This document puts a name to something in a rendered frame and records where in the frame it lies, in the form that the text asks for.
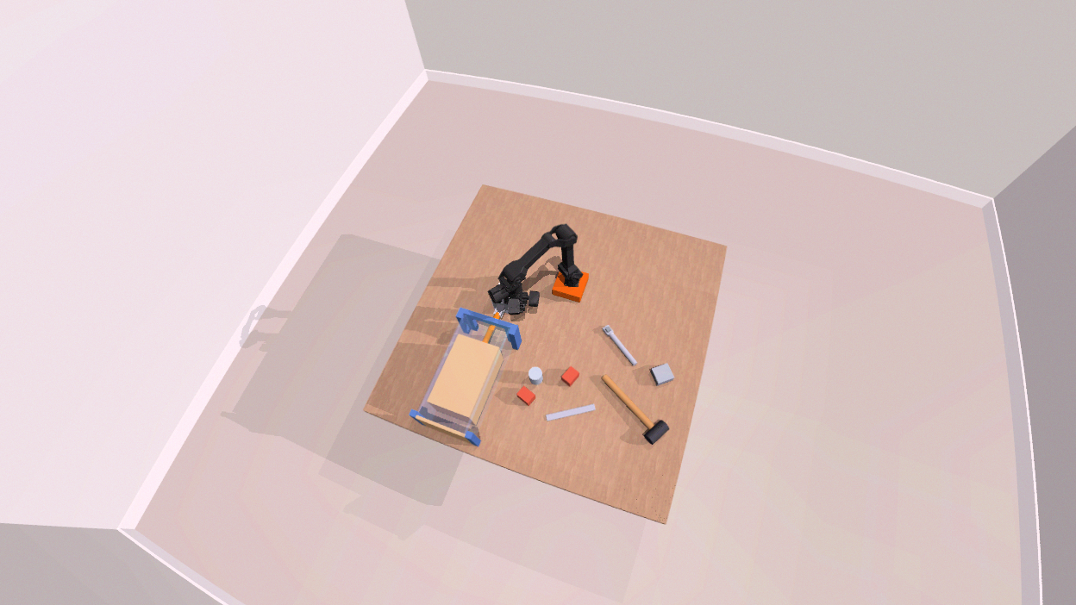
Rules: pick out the mallet with wooden handle and black head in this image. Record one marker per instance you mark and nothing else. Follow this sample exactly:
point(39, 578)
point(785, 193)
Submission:
point(656, 430)

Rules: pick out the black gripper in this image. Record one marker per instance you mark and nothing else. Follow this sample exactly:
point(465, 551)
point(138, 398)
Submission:
point(533, 297)

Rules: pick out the pale grey flat bar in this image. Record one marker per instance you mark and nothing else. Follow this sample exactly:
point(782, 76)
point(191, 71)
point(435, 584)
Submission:
point(570, 412)

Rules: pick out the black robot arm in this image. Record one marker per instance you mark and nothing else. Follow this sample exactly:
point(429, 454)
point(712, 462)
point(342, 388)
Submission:
point(516, 270)

